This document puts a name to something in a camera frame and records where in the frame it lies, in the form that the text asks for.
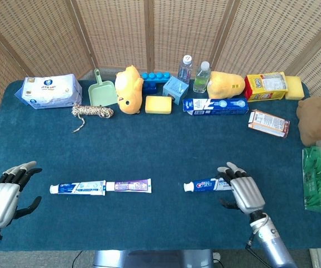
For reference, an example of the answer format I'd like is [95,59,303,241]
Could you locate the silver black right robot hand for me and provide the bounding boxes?
[217,162,266,215]

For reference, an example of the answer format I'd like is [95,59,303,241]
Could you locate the blue red-logo toothpaste tube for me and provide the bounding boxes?
[183,178,232,193]

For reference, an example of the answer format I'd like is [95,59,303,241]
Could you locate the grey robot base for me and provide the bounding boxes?
[93,249,214,268]

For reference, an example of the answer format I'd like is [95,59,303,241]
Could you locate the blue white toothpaste tube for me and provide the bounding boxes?
[49,180,107,196]

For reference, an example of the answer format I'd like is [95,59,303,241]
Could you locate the blue toothpaste carton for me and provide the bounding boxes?
[182,98,250,116]

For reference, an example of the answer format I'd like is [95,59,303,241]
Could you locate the purple toothpaste tube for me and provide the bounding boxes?
[106,178,152,194]

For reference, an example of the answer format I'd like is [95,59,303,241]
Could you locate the orange white carton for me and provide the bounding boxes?
[248,109,291,138]

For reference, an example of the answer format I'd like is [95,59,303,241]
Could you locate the teal table cloth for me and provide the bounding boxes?
[0,79,321,251]

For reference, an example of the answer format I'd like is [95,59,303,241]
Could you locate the brown plush toy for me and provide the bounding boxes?
[296,96,321,147]

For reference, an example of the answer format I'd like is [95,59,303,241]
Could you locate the yellow red snack box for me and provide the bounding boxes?
[245,71,289,102]

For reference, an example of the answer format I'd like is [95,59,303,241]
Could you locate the yellow plush toy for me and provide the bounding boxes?
[207,71,246,99]

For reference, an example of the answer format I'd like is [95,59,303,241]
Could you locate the white blue tissue pack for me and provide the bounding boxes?
[14,73,83,110]

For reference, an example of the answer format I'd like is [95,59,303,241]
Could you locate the yellow sponge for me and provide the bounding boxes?
[284,75,305,101]
[145,95,173,114]

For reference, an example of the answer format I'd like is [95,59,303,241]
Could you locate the bottle with green liquid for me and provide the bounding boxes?
[193,61,212,93]

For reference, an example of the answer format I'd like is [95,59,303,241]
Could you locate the light blue small box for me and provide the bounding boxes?
[162,75,190,106]

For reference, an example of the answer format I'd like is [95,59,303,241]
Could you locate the clear water bottle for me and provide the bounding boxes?
[177,54,193,84]

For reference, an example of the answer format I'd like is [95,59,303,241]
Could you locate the green plastic dustpan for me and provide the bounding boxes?
[88,68,118,107]

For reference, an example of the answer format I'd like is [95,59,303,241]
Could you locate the blue building block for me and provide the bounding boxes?
[141,71,171,95]

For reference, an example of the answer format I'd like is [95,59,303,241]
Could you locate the yellow duck plush with face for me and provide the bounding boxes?
[114,65,145,115]

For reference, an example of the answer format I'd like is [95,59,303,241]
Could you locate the woven rattan folding screen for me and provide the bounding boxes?
[0,0,321,129]

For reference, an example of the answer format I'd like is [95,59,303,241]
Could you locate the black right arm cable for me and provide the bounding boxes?
[245,214,264,257]

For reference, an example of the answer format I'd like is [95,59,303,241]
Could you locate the black floor cable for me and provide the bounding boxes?
[71,250,84,268]

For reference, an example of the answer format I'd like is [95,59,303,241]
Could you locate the coiled beige rope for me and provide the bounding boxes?
[71,103,114,133]

